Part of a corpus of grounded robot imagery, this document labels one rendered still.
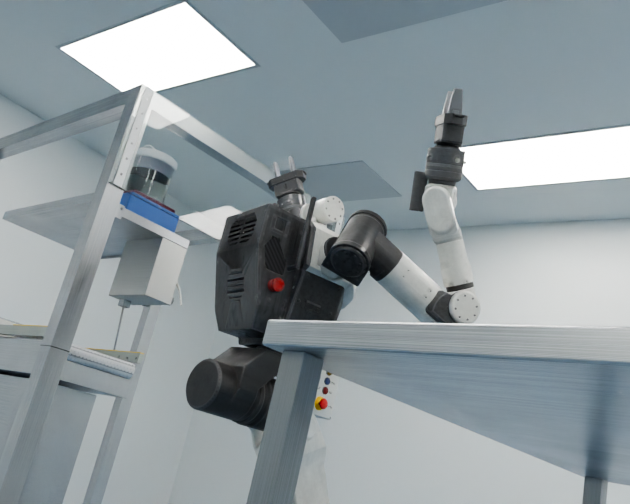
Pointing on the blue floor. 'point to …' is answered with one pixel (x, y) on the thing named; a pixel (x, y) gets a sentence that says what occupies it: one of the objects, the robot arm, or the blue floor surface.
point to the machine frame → (70, 299)
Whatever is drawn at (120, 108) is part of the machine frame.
